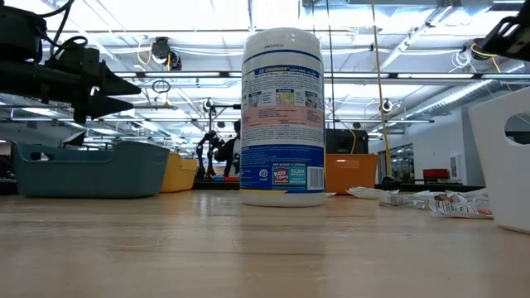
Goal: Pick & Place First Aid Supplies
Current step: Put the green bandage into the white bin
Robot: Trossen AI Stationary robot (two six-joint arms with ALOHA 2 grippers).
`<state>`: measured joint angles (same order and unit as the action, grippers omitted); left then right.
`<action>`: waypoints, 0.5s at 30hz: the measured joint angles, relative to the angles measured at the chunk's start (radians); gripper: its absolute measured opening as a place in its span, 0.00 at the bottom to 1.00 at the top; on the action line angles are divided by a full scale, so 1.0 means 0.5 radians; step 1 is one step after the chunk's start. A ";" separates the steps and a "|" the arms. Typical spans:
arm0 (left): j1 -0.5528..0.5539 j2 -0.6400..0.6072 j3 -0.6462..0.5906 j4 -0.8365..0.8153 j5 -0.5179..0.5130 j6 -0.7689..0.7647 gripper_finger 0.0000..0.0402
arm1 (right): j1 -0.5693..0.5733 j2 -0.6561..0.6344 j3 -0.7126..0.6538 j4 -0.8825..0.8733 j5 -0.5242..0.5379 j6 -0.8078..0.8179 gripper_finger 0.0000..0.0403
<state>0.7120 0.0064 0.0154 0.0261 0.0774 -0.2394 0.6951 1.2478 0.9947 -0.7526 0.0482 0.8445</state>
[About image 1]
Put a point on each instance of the white wall panel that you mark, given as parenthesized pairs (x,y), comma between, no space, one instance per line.
(455,165)

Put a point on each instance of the black equipment box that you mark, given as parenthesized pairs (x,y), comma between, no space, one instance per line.
(343,140)

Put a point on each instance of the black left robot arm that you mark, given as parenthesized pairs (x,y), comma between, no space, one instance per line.
(16,33)

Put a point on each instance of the orange plastic bin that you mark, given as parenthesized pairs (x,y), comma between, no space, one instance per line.
(352,174)

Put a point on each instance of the yellow plastic bin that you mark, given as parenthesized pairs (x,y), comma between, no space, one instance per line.
(180,174)

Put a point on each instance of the black stand pole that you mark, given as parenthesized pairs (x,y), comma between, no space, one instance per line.
(210,120)

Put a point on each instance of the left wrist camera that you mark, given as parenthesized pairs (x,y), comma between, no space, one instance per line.
(78,56)

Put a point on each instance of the black ceiling-mounted camera rig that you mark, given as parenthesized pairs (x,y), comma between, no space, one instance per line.
(163,49)

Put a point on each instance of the black distant table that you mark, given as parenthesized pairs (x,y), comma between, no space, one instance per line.
(439,182)

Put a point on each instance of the plain white bandage wrapper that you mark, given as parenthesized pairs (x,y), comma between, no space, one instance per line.
(422,193)

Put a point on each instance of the white plastic bin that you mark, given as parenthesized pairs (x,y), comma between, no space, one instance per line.
(492,174)

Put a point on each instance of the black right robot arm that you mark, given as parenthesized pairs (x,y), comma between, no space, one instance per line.
(513,37)

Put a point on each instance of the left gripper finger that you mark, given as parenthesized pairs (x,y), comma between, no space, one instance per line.
(105,107)
(114,83)

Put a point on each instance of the teal plastic bin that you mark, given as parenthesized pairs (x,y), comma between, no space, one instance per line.
(91,174)

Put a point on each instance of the white disinfecting wipes canister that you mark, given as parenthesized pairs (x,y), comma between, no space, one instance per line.
(282,124)

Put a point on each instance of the round black ceiling camera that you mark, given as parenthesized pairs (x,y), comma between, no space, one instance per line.
(386,104)

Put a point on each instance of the red box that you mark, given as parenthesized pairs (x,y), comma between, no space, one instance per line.
(435,173)

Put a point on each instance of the person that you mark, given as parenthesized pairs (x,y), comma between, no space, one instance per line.
(229,153)

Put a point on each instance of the green striped bandage wrapper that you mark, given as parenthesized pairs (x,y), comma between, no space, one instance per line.
(330,194)
(366,192)

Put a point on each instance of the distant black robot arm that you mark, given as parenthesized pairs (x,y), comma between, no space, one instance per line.
(200,155)

